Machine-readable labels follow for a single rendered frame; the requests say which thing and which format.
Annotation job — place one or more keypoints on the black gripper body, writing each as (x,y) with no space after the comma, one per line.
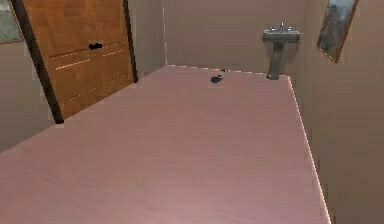
(216,79)

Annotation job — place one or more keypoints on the silver sink faucet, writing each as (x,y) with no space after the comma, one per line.
(281,27)

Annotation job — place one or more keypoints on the brown wooden room door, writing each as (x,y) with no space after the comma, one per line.
(83,26)

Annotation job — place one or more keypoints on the grey pedestal sink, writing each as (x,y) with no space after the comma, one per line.
(277,53)

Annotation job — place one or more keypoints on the brown framed wall picture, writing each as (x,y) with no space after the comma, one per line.
(335,26)

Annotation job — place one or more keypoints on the grey framed wall picture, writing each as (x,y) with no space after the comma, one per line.
(8,23)

